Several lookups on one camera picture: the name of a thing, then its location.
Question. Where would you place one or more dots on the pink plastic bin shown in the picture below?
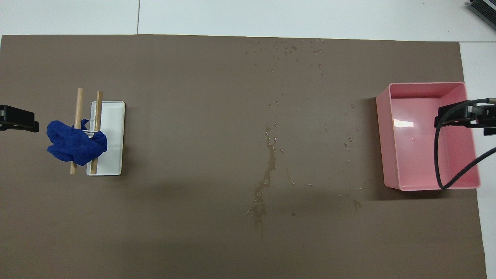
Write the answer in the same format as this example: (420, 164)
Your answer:
(426, 155)

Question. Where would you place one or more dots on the white towel rack base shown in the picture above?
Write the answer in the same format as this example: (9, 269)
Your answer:
(112, 155)

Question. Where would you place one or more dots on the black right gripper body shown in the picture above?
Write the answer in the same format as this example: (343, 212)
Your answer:
(489, 120)

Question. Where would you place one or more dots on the dark striped device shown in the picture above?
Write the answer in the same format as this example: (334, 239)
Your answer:
(483, 8)

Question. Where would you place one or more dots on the blue cloth towel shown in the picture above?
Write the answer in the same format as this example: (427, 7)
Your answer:
(73, 144)

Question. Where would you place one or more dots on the brown table mat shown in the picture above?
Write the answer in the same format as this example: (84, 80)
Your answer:
(193, 116)

